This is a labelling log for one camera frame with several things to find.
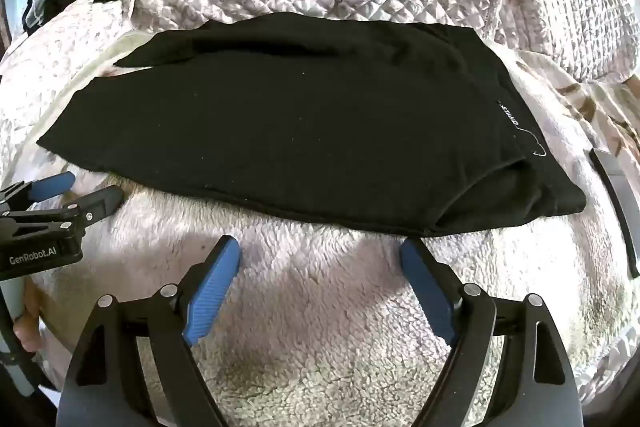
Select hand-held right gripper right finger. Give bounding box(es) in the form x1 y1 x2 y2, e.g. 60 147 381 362
399 238 579 427

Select person's left hand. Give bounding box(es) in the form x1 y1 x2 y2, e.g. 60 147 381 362
12 279 46 349

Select white floral quilted cover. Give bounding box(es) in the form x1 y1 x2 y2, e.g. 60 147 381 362
0 0 128 168

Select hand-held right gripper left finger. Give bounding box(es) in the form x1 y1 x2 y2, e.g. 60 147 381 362
62 235 242 427

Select black pants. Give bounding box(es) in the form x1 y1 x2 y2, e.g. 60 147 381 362
37 11 587 238

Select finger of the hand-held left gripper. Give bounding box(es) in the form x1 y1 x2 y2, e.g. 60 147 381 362
0 172 77 210
0 185 125 232

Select floral fleece blanket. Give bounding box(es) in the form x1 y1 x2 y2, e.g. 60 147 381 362
0 29 640 427

